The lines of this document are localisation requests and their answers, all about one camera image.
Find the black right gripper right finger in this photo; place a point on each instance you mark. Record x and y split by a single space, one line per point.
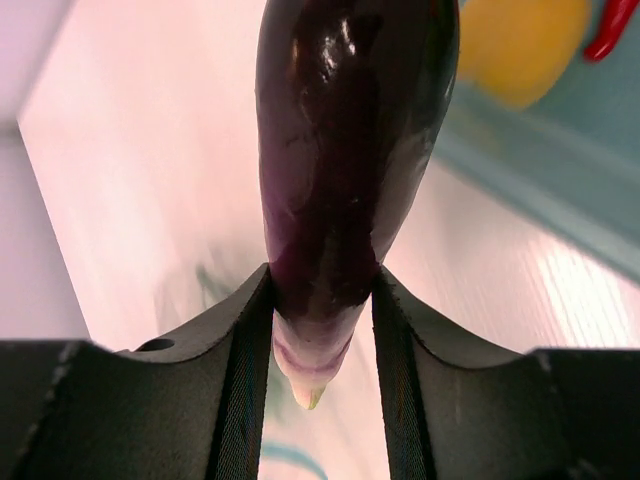
456 406

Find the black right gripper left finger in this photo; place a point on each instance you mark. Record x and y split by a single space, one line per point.
186 405

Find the purple toy eggplant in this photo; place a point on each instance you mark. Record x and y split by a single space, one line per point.
350 98

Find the clear zip bag teal zipper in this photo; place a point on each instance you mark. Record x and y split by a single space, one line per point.
283 452

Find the teal plastic tub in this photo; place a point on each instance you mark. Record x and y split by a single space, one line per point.
571 159

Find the yellow toy lemon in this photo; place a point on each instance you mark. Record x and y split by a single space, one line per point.
516 50

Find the red toy chili pepper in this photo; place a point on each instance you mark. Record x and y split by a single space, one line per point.
614 19

